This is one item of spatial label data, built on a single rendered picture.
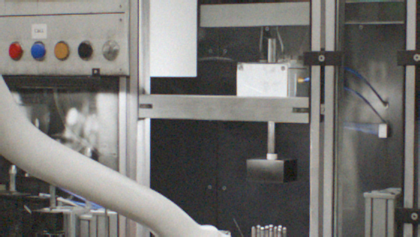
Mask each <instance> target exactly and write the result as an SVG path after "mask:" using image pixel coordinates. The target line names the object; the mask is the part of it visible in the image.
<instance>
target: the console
mask: <svg viewBox="0 0 420 237"><path fill-rule="evenodd" d="M33 44H42V47H43V56H42V57H41V58H34V57H33V56H32V53H31V48H32V46H33ZM92 68H100V76H130V0H0V74H1V76H13V75H65V76H66V77H76V76H92Z"/></svg>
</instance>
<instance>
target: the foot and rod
mask: <svg viewBox="0 0 420 237"><path fill-rule="evenodd" d="M277 128H278V123H277V122H271V121H267V157H258V158H252V159H247V181H250V182H276V183H286V182H294V181H297V159H288V158H277Z"/></svg>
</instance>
